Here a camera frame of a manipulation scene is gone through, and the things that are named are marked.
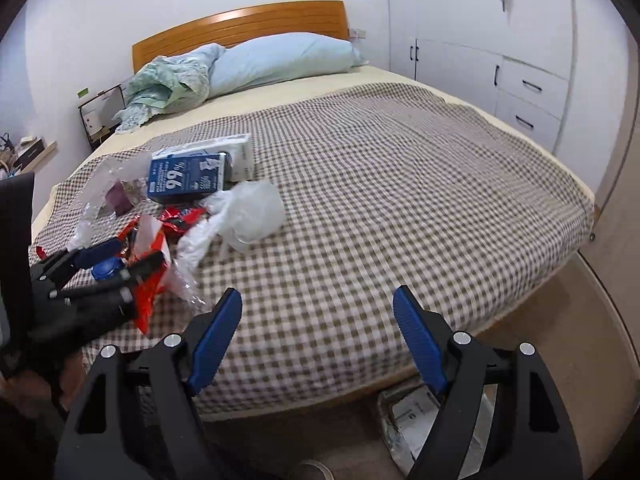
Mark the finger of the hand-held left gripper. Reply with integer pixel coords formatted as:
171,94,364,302
47,251,167,306
30,237,127,291

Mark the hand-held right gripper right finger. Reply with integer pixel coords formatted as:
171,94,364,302
392,285,583,480

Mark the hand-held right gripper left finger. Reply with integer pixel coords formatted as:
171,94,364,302
55,287,243,480

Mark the blue plastic cap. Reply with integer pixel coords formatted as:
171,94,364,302
92,259,126,281

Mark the red and white wrapper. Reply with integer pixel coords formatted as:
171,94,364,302
117,215,173,333

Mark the clear crinkled wrapper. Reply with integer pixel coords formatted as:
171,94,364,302
167,217,226,313

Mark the dark purple packet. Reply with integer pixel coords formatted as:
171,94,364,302
107,182,133,216

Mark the small red wrapper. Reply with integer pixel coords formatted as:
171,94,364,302
160,206,207,235

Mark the clear plastic packaging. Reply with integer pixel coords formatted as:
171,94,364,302
67,149,153,251

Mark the white waste bin with liner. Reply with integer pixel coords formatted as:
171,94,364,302
377,387,493,463

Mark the blue cardboard box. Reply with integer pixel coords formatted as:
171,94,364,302
146,152,235,206

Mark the white plastic bag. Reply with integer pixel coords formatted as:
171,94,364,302
199,180,287,253

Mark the white cardboard box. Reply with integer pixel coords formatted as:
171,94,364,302
151,133,254,183

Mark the person's left hand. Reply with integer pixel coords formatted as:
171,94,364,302
0,347,83,418

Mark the green floral blanket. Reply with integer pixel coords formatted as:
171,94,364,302
112,43,226,134

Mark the light blue pillow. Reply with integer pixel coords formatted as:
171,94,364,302
207,31,368,98

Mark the white wardrobe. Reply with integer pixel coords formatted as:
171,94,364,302
385,0,576,156

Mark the wooden wall shelf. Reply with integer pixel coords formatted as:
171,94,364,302
10,140,58,173

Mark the black wire bedside rack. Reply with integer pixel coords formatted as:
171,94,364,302
77,84,126,151

